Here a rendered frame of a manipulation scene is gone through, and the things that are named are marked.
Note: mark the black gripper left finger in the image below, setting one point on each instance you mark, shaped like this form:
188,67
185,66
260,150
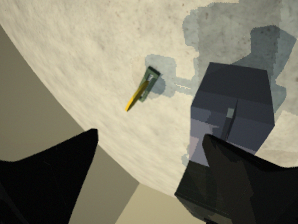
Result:
43,188

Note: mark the gold coin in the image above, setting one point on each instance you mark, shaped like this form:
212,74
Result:
136,96

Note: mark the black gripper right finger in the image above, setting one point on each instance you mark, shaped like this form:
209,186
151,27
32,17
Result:
254,190

